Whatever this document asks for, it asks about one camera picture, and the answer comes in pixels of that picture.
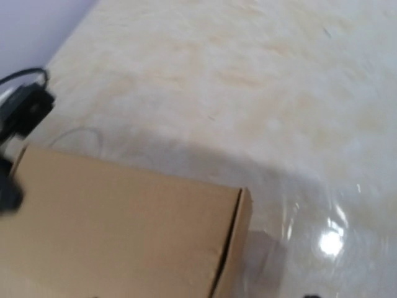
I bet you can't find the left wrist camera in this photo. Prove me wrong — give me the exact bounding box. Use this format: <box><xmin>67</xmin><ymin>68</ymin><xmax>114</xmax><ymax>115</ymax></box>
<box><xmin>1</xmin><ymin>83</ymin><xmax>55</xmax><ymax>142</ymax></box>

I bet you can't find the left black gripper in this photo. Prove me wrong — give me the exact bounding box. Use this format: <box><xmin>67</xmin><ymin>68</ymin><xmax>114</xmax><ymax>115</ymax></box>
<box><xmin>1</xmin><ymin>156</ymin><xmax>24</xmax><ymax>214</ymax></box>

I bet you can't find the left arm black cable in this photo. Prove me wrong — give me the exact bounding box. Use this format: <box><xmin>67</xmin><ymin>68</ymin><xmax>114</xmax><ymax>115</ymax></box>
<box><xmin>0</xmin><ymin>67</ymin><xmax>51</xmax><ymax>89</ymax></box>

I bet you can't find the brown cardboard box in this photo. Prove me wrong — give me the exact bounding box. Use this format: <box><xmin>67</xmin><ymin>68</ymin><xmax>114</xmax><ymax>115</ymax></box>
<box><xmin>1</xmin><ymin>146</ymin><xmax>252</xmax><ymax>297</ymax></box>

